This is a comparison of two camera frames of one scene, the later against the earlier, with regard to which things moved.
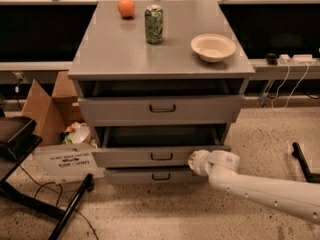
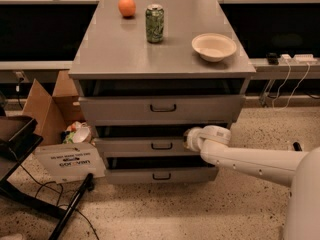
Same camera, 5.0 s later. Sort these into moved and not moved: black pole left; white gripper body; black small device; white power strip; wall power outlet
Moved: white gripper body
Not moved: black pole left; white power strip; black small device; wall power outlet
